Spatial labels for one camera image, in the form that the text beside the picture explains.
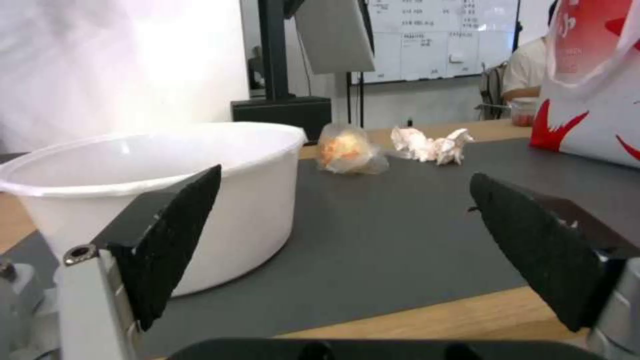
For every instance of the black monitor stand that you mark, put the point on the black monitor stand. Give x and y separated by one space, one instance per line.
275 48

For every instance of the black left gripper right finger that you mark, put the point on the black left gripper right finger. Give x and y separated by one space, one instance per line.
540 243

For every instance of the person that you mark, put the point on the person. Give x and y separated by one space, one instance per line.
522 71

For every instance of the clear cup with red contents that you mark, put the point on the clear cup with red contents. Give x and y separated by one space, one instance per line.
522 111

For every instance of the clear bag with orange food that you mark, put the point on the clear bag with orange food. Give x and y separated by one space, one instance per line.
347 150

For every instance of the dark grey table mat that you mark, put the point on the dark grey table mat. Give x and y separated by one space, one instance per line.
390 232

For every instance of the whiteboard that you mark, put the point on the whiteboard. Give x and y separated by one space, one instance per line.
425 37

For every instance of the white plastic bowl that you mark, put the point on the white plastic bowl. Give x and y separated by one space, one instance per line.
165 187

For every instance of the grey monitor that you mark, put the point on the grey monitor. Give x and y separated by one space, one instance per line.
335 37

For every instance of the black speaker box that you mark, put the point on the black speaker box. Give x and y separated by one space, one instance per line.
282 116

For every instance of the crumpled white tissue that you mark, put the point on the crumpled white tissue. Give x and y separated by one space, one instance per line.
452 146
411 143

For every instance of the red and white takeout bag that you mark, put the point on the red and white takeout bag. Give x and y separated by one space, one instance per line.
590 86

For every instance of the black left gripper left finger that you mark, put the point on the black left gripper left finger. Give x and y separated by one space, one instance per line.
165 240

